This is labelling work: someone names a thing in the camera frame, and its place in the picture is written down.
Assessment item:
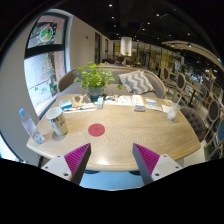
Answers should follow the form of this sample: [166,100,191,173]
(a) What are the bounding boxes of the group of ceiling lights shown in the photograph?
[106,3,194,48]

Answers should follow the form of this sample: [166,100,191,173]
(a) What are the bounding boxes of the window with festive stickers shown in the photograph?
[23,13,69,118]

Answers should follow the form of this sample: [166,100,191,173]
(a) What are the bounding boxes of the white paper napkin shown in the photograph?
[161,104,172,114]

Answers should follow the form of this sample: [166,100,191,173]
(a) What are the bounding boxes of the green potted plant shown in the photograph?
[73,61,123,100]

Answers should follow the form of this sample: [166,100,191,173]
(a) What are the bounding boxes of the dark tufted chair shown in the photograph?
[181,105,208,143]

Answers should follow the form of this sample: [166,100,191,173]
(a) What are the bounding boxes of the small printed cards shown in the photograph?
[145,98,163,112]

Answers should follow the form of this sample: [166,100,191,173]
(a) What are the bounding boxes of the person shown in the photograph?
[113,53,126,66]

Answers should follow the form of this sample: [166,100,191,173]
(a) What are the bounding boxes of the colourful printed brochure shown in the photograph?
[104,94,133,107]

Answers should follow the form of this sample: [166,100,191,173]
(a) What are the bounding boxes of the white and orange carton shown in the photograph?
[132,94,146,112]

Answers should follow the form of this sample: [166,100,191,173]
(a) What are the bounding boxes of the group of round-backed chairs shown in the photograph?
[159,64,224,158]

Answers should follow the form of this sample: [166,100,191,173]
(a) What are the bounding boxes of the clear blue-capped water bottle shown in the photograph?
[18,107,45,145]

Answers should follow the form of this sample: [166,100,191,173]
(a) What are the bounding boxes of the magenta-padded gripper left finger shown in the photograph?
[41,143,92,185]

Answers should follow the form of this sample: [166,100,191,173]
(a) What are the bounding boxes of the grey curved sofa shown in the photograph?
[57,65,167,100]

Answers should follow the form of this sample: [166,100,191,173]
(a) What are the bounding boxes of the white round pillar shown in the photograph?
[119,36,133,57]

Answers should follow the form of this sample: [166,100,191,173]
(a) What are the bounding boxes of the clear plastic cup with straw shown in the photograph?
[167,96,183,121]

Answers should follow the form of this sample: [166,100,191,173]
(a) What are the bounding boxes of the white mug with black lettering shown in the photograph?
[45,106,69,137]

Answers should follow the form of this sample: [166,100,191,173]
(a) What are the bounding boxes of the blue and white box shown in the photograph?
[59,99,73,111]

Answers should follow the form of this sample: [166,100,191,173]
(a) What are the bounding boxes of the flat round red coaster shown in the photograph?
[87,123,106,138]

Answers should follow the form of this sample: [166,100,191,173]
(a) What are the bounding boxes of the small teal box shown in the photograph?
[96,95,105,110]

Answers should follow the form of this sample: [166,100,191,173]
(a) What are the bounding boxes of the brown paper sheet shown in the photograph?
[72,94,93,108]

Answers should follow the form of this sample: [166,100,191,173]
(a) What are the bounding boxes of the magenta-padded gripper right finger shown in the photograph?
[132,143,184,186]

